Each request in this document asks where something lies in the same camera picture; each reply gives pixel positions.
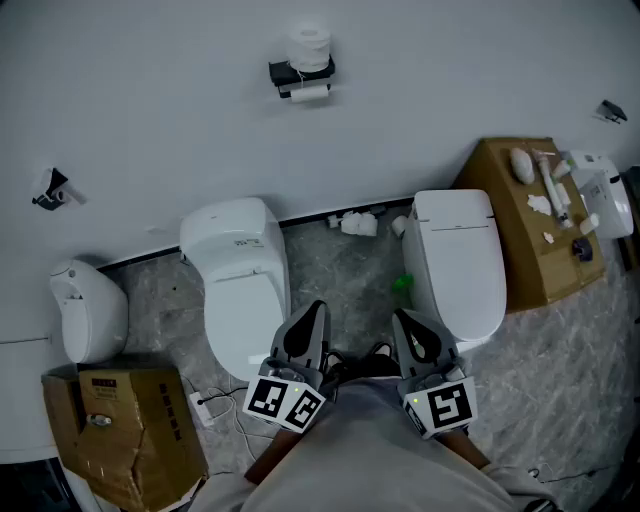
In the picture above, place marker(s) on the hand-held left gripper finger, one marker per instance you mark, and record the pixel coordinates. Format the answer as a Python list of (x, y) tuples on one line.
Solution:
[(292, 340), (320, 350)]

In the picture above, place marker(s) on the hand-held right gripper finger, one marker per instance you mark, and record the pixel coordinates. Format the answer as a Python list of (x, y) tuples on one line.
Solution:
[(432, 350), (405, 350)]

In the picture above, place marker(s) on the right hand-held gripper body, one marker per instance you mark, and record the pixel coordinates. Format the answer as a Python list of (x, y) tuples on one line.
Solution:
[(445, 407)]

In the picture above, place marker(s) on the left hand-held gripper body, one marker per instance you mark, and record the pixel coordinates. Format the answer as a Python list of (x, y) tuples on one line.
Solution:
[(280, 402)]

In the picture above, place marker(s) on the white toilet paper roll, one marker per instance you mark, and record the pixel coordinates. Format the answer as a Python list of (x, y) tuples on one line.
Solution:
[(307, 50)]

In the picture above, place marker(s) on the person's left forearm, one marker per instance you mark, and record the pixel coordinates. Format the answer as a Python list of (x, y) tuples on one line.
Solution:
[(270, 457)]

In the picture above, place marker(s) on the person's right forearm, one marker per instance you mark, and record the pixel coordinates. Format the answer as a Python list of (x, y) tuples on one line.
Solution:
[(465, 447)]

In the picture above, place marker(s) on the white round-tank toilet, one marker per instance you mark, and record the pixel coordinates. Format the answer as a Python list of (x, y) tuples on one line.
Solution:
[(235, 300)]

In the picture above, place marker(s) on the white rectangular-lid toilet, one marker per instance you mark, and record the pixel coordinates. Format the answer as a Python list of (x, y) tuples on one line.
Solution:
[(460, 260)]

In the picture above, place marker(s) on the white ceramic urinal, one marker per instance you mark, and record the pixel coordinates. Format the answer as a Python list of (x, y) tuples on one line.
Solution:
[(95, 315)]

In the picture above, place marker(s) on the black toilet paper holder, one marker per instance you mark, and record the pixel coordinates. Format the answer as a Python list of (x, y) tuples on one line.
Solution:
[(280, 72)]

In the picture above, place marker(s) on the person's right black shoe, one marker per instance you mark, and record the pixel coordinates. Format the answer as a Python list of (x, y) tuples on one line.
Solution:
[(382, 357)]

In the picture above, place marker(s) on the person's black shoe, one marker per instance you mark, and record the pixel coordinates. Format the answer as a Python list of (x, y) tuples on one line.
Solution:
[(382, 357), (336, 370)]

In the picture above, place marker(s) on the person's left black shoe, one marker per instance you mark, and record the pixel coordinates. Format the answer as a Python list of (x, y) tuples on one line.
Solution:
[(336, 370)]

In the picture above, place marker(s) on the white power strip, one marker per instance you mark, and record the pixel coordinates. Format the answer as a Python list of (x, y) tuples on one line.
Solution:
[(202, 407)]

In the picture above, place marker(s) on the person's grey sweatshirt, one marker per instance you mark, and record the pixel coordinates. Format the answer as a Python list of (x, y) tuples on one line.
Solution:
[(370, 450)]

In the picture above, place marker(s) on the large brown cardboard box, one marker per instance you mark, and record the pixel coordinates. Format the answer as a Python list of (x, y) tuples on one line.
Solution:
[(530, 270)]

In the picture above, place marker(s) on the white plastic pipe fitting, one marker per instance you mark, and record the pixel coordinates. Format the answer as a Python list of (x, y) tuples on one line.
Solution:
[(334, 220)]

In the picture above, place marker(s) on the torn brown cardboard box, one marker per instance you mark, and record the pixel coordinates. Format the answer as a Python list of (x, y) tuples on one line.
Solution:
[(135, 440)]

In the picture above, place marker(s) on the small white tissue scrap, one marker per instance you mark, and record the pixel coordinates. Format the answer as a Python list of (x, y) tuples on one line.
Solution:
[(549, 237)]

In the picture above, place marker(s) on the crumpled white tissue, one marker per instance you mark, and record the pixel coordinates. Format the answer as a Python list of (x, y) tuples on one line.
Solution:
[(540, 204)]

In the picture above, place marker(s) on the small black device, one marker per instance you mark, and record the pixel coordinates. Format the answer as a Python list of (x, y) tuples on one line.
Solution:
[(583, 248)]

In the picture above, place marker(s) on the small silver metal fitting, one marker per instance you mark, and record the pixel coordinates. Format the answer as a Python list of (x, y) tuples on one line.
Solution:
[(98, 419)]

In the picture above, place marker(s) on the white plastic drain pipe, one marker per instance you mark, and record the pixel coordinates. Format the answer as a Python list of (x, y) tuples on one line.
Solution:
[(550, 187)]

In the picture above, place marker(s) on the small white cylinder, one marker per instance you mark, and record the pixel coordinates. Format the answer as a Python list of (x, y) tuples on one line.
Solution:
[(589, 224)]

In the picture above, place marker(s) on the white oval pouch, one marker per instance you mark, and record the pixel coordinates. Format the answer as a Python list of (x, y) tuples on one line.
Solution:
[(522, 166)]

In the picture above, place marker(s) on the white tube with green cap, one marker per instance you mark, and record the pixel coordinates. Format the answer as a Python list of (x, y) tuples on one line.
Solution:
[(562, 168)]

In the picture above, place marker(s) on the white framed dark panel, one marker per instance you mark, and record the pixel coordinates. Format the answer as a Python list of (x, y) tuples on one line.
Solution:
[(30, 487)]

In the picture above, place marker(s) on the black wall-mounted holder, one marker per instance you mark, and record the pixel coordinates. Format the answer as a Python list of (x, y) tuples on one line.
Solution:
[(612, 111)]

